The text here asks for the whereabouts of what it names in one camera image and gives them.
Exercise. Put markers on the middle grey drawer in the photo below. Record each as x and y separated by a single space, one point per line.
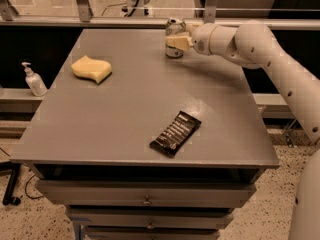
150 218

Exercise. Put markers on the grey drawer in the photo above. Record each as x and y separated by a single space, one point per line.
150 218
90 193
104 233

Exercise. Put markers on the black chair leg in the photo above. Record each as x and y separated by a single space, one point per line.
13 170

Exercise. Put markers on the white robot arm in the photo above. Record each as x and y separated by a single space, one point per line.
253 46

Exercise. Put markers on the white pump dispenser bottle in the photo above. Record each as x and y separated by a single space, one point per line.
34 81

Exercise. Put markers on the bottom grey drawer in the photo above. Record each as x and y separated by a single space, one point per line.
104 233

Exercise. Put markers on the grey drawer cabinet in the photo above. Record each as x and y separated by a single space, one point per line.
84 131

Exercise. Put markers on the metal railing frame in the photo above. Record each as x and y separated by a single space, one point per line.
278 14

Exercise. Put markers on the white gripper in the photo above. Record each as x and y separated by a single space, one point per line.
200 39

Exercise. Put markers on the black snack bar wrapper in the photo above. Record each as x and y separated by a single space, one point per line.
173 137

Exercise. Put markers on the yellow sponge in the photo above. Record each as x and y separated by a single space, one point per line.
93 69

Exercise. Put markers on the top grey drawer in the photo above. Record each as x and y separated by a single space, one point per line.
90 193

